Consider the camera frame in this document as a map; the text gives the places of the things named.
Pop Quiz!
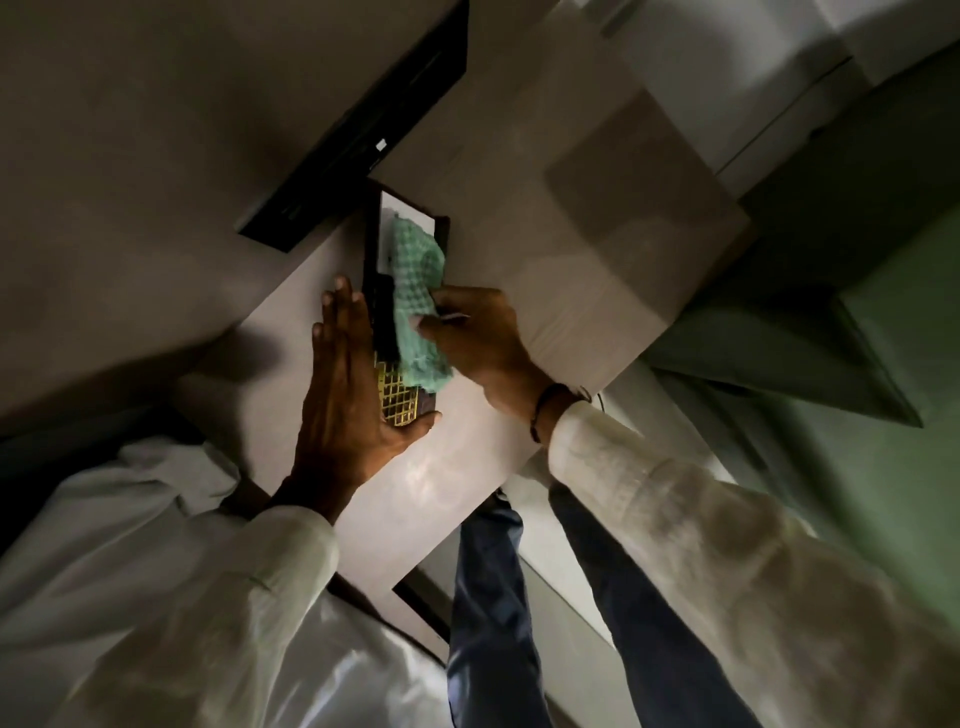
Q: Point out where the person's right hand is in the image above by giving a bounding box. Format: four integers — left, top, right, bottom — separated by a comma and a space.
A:
411, 285, 556, 425

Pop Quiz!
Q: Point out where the black wrist band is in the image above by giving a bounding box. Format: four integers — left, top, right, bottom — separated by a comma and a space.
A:
528, 382, 594, 445

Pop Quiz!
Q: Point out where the green textured cleaning cloth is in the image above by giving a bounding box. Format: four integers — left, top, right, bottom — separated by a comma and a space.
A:
385, 216, 456, 396

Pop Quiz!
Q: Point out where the white cabinet block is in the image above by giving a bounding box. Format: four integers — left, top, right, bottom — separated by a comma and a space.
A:
369, 0, 756, 395

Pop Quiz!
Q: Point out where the person's left hand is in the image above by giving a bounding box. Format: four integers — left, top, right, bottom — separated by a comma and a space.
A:
288, 275, 444, 523

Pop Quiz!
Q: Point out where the person's white shirt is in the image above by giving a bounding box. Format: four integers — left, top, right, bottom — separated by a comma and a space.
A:
0, 437, 451, 728

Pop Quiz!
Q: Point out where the person's right forearm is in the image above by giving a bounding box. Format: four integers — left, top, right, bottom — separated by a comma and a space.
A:
546, 401, 960, 728

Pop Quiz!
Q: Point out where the person's left forearm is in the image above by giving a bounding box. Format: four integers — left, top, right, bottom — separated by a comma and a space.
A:
45, 504, 342, 728

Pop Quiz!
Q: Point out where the long black panel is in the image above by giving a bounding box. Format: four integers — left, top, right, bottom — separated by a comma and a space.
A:
237, 0, 471, 255

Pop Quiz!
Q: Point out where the person's blue jeans leg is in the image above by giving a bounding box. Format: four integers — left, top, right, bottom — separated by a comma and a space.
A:
447, 491, 554, 728
547, 483, 763, 728

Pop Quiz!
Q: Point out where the green padded furniture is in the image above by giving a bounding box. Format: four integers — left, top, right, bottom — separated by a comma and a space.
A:
643, 45, 960, 631

